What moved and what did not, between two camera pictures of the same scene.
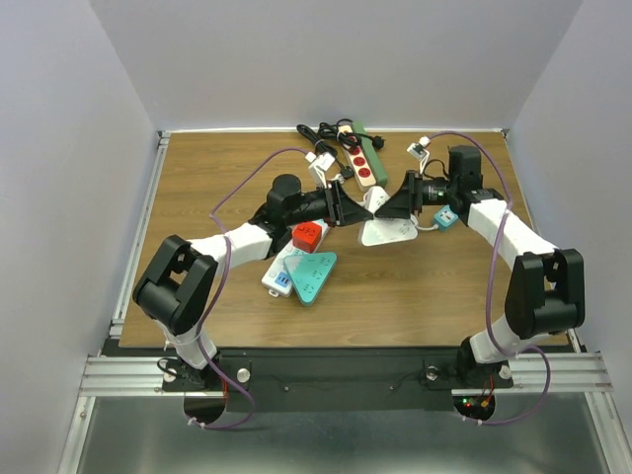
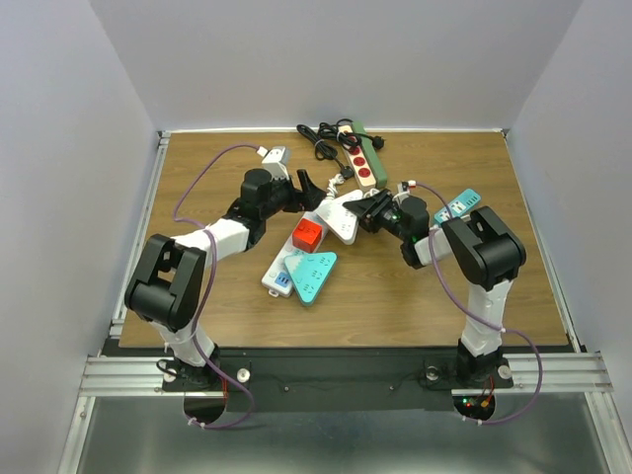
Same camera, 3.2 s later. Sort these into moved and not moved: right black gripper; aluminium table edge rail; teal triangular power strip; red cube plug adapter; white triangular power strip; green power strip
Moved: right black gripper; white triangular power strip
Not moved: red cube plug adapter; green power strip; teal triangular power strip; aluminium table edge rail
